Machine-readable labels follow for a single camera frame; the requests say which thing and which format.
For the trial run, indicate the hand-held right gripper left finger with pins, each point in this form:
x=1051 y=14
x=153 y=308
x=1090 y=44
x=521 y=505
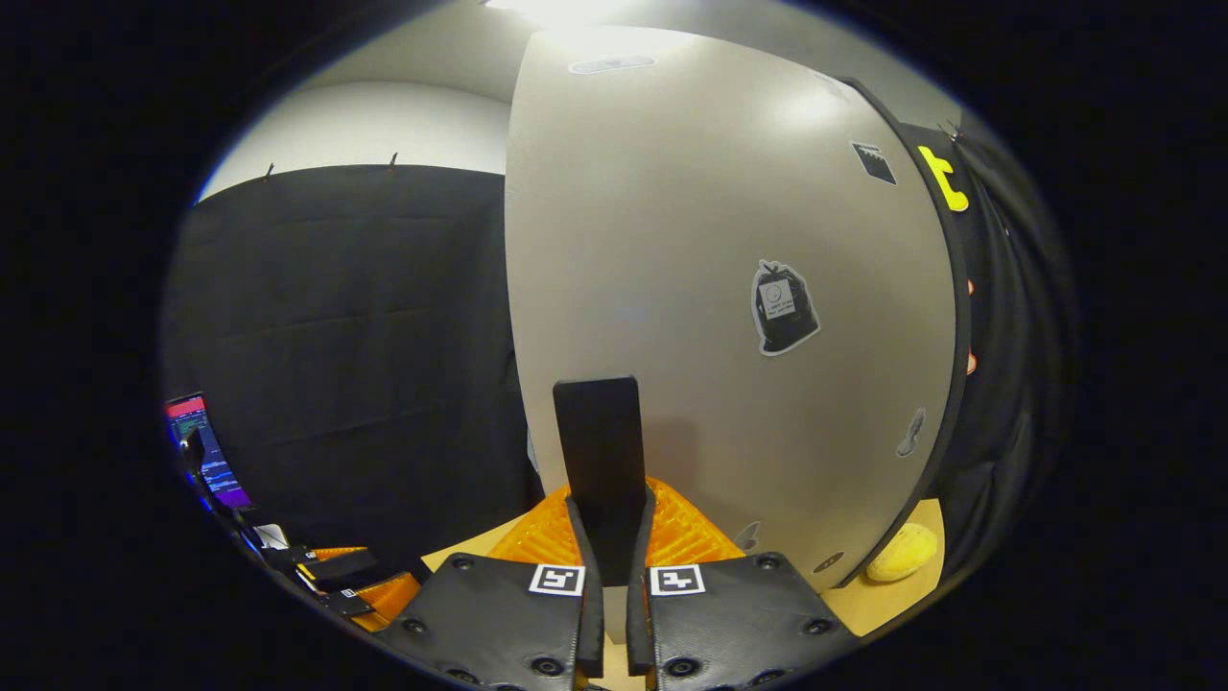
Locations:
x=592 y=624

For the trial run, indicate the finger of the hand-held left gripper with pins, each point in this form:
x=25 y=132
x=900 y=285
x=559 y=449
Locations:
x=341 y=564
x=379 y=597

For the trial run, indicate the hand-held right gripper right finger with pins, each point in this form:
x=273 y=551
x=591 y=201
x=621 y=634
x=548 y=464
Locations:
x=638 y=624

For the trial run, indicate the beige cabinet door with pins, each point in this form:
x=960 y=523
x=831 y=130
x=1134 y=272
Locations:
x=672 y=240

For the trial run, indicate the computer monitor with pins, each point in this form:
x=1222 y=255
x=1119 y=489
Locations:
x=206 y=451

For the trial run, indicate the black backdrop cloth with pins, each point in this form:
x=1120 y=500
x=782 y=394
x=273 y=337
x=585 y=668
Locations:
x=336 y=336

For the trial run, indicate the yellow round bun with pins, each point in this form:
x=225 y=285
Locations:
x=902 y=555

